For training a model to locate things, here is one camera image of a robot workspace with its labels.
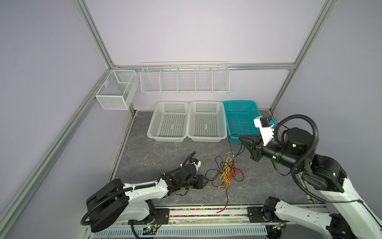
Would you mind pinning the white vented cable duct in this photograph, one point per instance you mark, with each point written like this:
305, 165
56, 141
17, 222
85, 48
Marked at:
184, 232

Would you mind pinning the left white plastic basket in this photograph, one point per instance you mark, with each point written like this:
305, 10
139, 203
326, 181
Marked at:
169, 121

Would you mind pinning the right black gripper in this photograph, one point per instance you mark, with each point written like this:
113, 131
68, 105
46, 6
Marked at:
256, 155

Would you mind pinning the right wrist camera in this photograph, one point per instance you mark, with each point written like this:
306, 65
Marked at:
266, 127

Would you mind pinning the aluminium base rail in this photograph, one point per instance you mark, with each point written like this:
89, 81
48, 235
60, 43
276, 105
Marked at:
209, 213

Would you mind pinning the teal plastic basket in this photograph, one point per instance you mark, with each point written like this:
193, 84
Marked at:
240, 117

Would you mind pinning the white mesh wall box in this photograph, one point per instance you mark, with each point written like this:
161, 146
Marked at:
118, 90

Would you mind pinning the middle white plastic basket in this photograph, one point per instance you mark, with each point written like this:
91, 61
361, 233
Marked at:
206, 121

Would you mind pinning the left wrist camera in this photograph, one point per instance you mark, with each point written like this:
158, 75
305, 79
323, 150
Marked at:
197, 163

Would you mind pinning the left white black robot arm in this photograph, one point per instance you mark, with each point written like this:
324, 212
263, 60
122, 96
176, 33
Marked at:
116, 193

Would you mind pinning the aluminium frame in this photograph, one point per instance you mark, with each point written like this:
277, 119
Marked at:
19, 203

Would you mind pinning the white wire wall shelf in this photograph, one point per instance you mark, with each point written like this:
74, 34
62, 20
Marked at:
198, 77

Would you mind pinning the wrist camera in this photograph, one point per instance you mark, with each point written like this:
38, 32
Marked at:
266, 127
197, 163

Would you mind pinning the white plastic basket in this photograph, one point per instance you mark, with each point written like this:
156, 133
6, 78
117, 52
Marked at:
169, 121
206, 121

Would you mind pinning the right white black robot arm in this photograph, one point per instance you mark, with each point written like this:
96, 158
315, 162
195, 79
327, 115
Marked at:
292, 143

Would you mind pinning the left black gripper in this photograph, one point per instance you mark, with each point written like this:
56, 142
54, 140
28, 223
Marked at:
200, 184

